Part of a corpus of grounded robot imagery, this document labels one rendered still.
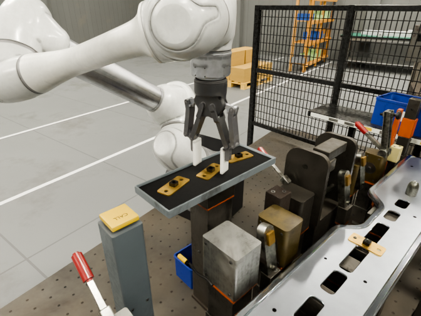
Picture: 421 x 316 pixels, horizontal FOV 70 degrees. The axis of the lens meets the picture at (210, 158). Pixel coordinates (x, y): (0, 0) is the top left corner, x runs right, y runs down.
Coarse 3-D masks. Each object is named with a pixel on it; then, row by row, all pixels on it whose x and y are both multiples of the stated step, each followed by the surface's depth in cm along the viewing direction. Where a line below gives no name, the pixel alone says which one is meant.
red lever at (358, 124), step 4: (356, 124) 115; (360, 124) 115; (360, 128) 115; (364, 128) 114; (364, 132) 114; (368, 132) 114; (368, 136) 114; (372, 136) 114; (372, 140) 113; (376, 140) 113; (376, 144) 113; (380, 144) 112
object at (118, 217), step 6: (126, 204) 65; (108, 210) 64; (114, 210) 64; (120, 210) 64; (126, 210) 64; (132, 210) 64; (102, 216) 62; (108, 216) 62; (114, 216) 62; (120, 216) 62; (126, 216) 62; (132, 216) 62; (138, 216) 62; (108, 222) 60; (114, 222) 60; (120, 222) 60; (126, 222) 60; (132, 222) 61; (114, 228) 59; (120, 228) 60
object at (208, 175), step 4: (212, 164) 81; (216, 164) 81; (208, 168) 78; (212, 168) 78; (216, 168) 79; (200, 172) 77; (204, 172) 77; (208, 172) 77; (212, 172) 77; (216, 172) 77; (196, 176) 76; (200, 176) 76; (208, 176) 76; (212, 176) 76; (208, 180) 75
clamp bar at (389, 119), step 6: (384, 114) 106; (390, 114) 105; (396, 114) 104; (384, 120) 107; (390, 120) 108; (384, 126) 108; (390, 126) 109; (384, 132) 108; (390, 132) 109; (384, 138) 109; (390, 138) 110; (384, 144) 109
